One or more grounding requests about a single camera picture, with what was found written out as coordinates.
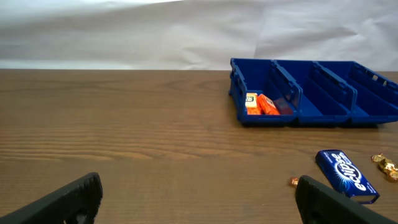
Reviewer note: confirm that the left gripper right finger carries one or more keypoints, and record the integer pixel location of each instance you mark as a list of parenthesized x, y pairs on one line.
[(326, 208)]

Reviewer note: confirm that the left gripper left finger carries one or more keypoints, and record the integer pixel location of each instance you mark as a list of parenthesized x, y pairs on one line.
[(62, 205)]

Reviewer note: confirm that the blue candy pack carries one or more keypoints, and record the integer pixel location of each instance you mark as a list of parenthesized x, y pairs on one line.
[(345, 174)]

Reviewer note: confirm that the gold candy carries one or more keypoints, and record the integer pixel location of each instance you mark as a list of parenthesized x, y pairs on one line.
[(387, 166), (293, 181)]

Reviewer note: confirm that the blue tray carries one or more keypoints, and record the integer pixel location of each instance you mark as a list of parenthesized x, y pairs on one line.
[(323, 105)]

